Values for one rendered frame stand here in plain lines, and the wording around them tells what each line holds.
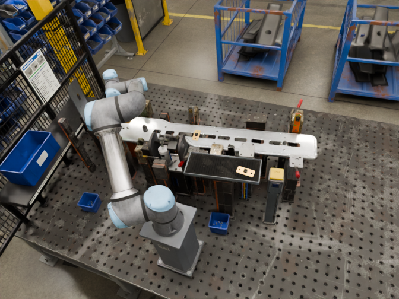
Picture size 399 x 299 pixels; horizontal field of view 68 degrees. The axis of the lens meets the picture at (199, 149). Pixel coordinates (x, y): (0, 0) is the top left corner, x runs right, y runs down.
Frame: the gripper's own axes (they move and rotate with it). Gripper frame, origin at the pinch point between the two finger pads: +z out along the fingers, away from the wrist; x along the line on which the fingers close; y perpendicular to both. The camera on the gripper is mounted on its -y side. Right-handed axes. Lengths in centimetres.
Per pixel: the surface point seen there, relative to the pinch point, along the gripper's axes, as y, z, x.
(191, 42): -35, 108, 275
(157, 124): 18.7, 8.5, 5.6
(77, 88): -26.7, -18.7, 3.9
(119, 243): 11, 39, -64
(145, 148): 24.0, -3.3, -24.3
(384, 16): 201, 47, 237
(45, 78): -55, -18, 12
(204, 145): 54, 8, -8
